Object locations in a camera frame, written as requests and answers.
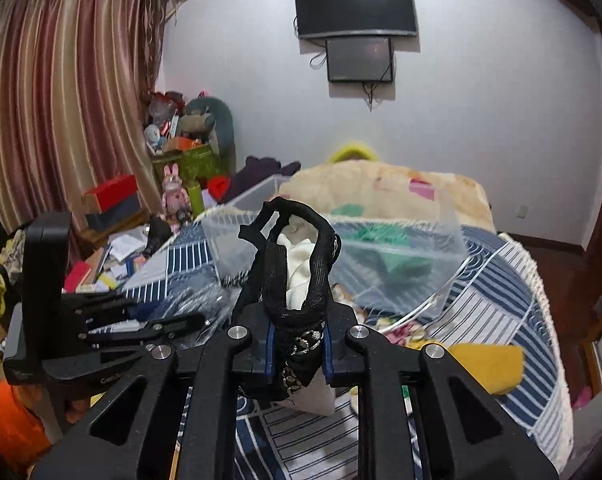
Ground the pink bunny plush toy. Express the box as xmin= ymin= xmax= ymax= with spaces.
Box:
xmin=161 ymin=162 xmax=192 ymax=226

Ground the dark purple cloth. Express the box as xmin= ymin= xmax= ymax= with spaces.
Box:
xmin=220 ymin=155 xmax=302 ymax=205

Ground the yellow-green plush toy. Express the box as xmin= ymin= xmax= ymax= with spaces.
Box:
xmin=327 ymin=141 xmax=379 ymax=165

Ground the small clear plastic storage box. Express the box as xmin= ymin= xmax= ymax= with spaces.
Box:
xmin=220 ymin=175 xmax=294 ymax=212

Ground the grey plush toy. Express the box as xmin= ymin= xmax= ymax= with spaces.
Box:
xmin=178 ymin=91 xmax=236 ymax=171

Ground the black lace bra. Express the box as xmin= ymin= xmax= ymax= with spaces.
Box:
xmin=231 ymin=197 xmax=343 ymax=417

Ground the orange bag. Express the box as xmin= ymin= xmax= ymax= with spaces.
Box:
xmin=0 ymin=380 xmax=52 ymax=476

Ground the beige plush blanket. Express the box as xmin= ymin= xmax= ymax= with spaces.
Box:
xmin=277 ymin=159 xmax=496 ymax=233

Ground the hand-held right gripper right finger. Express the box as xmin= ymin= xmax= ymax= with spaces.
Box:
xmin=325 ymin=304 xmax=558 ymax=480

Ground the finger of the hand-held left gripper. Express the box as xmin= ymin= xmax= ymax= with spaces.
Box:
xmin=64 ymin=290 xmax=207 ymax=348
xmin=81 ymin=343 xmax=154 ymax=368

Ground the red shoe box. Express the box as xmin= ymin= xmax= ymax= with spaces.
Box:
xmin=82 ymin=174 xmax=140 ymax=213

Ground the small black wall monitor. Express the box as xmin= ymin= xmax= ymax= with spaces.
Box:
xmin=325 ymin=36 xmax=395 ymax=84

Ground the large black wall television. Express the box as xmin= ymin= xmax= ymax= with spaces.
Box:
xmin=294 ymin=0 xmax=419 ymax=41

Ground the yellow cloth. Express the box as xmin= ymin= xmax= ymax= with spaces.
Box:
xmin=448 ymin=343 xmax=526 ymax=397

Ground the pile of books and papers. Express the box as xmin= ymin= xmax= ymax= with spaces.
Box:
xmin=61 ymin=225 xmax=172 ymax=295

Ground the clear plastic bag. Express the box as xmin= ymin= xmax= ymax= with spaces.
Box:
xmin=156 ymin=280 xmax=242 ymax=351

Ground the green cardboard box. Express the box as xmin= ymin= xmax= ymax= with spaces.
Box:
xmin=151 ymin=136 xmax=222 ymax=188

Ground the green cloth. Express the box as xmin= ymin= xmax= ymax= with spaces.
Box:
xmin=330 ymin=203 xmax=439 ymax=275

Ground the large clear plastic storage box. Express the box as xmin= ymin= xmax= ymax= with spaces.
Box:
xmin=200 ymin=204 xmax=470 ymax=322

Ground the black monitor cable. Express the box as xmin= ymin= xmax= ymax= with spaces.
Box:
xmin=361 ymin=80 xmax=384 ymax=112

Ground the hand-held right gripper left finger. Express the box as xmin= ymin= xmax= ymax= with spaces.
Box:
xmin=31 ymin=304 xmax=276 ymax=480

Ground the blue striped quilt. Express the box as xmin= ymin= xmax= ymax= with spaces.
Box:
xmin=116 ymin=210 xmax=576 ymax=480

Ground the striped brown curtain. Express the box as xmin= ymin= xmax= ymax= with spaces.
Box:
xmin=0 ymin=0 xmax=174 ymax=261

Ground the red cloth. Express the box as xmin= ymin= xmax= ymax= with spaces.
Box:
xmin=207 ymin=175 xmax=233 ymax=202

